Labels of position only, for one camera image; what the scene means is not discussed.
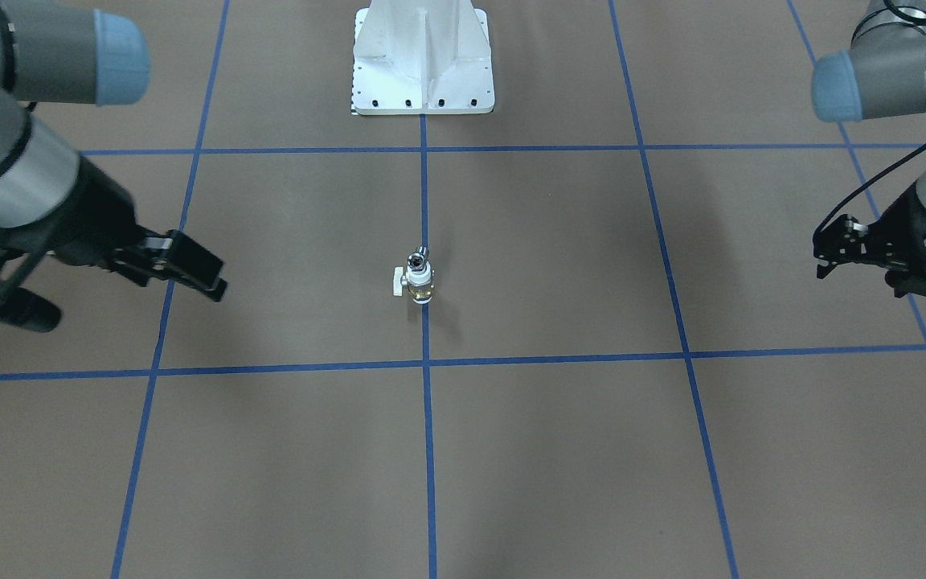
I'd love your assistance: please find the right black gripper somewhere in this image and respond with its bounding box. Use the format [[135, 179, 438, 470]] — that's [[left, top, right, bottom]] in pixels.
[[37, 158, 228, 302]]

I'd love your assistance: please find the small metal pipe fitting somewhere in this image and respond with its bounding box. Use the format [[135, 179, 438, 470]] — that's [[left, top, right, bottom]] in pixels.
[[407, 245, 429, 272]]

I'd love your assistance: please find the white brass PPR valve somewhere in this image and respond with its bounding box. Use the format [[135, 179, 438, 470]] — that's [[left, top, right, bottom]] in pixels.
[[391, 265, 435, 306]]

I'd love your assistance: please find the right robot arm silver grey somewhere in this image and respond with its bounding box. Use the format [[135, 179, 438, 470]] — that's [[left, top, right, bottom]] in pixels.
[[0, 1, 227, 301]]

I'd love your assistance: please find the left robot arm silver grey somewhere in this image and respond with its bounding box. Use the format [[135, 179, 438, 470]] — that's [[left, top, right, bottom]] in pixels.
[[811, 1, 926, 298]]

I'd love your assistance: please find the camera cable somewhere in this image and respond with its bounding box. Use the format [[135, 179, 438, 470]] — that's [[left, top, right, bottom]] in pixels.
[[815, 105, 926, 242]]

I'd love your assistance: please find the white pedestal column base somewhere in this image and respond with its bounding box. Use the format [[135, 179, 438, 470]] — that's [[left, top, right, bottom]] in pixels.
[[350, 1, 496, 115]]

